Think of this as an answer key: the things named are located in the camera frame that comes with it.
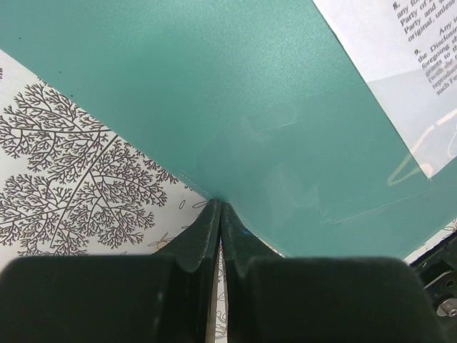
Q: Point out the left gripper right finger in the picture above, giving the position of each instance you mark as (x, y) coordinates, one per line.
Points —
(271, 298)

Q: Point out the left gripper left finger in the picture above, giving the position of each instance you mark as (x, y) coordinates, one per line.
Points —
(159, 297)

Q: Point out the teal plastic folder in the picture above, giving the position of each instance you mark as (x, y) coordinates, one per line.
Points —
(252, 102)

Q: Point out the printed paper sheet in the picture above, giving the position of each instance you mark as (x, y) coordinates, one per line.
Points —
(405, 52)

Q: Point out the floral tablecloth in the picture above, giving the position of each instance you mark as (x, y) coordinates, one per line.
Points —
(71, 186)

